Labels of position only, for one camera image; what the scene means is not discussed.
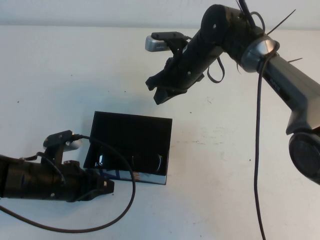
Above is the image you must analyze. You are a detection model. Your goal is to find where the black open glasses case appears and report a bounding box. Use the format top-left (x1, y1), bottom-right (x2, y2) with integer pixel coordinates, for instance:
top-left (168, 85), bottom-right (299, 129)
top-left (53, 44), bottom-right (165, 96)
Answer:
top-left (82, 111), bottom-right (173, 186)

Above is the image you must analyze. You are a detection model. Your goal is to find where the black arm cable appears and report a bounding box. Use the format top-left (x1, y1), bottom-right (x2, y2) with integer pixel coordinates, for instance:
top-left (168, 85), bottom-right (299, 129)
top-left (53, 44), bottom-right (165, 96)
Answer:
top-left (0, 134), bottom-right (137, 231)
top-left (183, 0), bottom-right (281, 240)

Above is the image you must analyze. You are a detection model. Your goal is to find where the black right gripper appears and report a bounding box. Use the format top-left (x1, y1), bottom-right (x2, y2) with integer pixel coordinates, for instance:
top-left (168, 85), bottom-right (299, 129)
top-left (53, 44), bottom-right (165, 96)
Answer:
top-left (145, 34), bottom-right (223, 106)

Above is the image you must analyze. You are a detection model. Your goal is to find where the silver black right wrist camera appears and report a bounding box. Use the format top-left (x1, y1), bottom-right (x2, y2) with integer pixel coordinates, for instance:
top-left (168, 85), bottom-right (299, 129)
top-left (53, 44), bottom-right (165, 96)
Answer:
top-left (144, 31), bottom-right (189, 53)

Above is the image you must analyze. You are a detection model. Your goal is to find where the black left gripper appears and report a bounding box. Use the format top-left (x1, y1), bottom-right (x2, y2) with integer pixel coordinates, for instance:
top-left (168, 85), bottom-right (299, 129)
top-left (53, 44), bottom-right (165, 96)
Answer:
top-left (6, 159), bottom-right (116, 204)

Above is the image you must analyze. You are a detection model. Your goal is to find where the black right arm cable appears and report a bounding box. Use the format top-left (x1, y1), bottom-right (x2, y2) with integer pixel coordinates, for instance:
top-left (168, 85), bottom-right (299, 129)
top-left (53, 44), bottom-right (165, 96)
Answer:
top-left (183, 0), bottom-right (281, 240)

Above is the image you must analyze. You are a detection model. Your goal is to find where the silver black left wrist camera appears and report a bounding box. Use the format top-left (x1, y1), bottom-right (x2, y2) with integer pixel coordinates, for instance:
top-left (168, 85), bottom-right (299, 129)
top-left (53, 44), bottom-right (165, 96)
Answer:
top-left (42, 129), bottom-right (83, 153)

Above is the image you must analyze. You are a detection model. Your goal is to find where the long black zip tie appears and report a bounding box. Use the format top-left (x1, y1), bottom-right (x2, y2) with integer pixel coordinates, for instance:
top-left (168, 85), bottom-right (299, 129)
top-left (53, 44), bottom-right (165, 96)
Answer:
top-left (266, 9), bottom-right (297, 35)

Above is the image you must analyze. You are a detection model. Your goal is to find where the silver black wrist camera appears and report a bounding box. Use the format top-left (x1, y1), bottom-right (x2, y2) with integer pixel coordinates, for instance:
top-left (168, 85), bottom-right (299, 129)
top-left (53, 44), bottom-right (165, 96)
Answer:
top-left (42, 129), bottom-right (83, 153)
top-left (144, 31), bottom-right (189, 53)

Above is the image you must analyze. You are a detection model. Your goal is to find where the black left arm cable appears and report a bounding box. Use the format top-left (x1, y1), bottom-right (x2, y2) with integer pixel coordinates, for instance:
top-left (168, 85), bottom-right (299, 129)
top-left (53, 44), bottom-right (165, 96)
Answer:
top-left (0, 134), bottom-right (137, 231)

